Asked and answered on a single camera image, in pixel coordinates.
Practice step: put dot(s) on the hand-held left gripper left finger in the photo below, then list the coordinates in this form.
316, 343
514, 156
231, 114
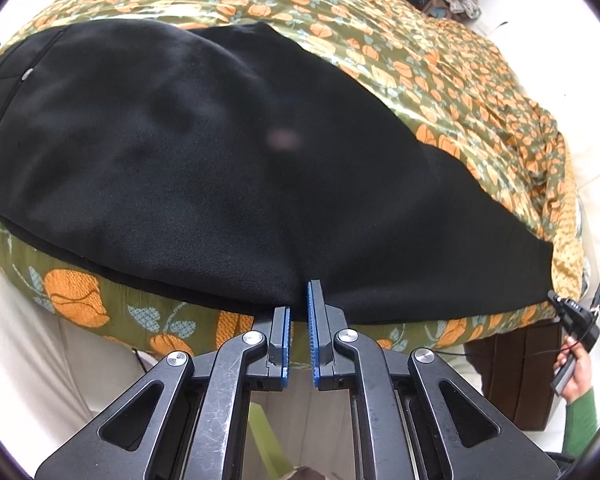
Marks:
282, 345

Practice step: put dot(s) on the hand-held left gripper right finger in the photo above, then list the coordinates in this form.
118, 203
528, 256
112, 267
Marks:
313, 335

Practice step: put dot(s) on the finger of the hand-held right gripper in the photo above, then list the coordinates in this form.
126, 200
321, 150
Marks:
556, 302

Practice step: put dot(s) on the black pants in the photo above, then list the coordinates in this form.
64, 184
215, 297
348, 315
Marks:
205, 160

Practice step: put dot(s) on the person's right forearm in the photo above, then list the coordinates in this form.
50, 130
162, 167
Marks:
582, 425

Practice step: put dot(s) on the person's right hand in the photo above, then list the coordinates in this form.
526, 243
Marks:
584, 375

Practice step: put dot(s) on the yellow dotted blanket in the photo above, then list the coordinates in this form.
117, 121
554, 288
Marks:
570, 260

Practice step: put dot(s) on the brown wooden nightstand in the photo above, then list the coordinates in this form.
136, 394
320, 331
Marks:
510, 370

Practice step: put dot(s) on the yellow-green paper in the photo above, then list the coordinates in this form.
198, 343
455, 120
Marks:
265, 435

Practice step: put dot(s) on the orange floral green quilt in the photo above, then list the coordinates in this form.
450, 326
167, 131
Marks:
430, 85

